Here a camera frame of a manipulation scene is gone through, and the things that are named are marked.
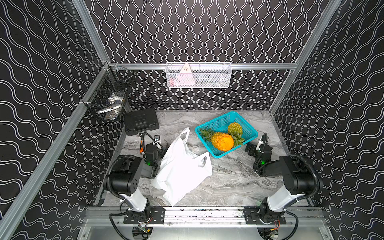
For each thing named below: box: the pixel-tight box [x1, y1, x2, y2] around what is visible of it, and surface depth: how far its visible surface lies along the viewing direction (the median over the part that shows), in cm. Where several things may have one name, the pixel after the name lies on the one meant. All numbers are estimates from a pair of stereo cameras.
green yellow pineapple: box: [227, 122, 245, 147], surface depth 92 cm
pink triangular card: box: [173, 62, 195, 86], surface depth 92 cm
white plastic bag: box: [151, 127, 212, 207], surface depth 86 cm
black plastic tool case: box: [125, 108, 160, 136], surface depth 109 cm
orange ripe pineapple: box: [199, 128, 235, 152], surface depth 88 cm
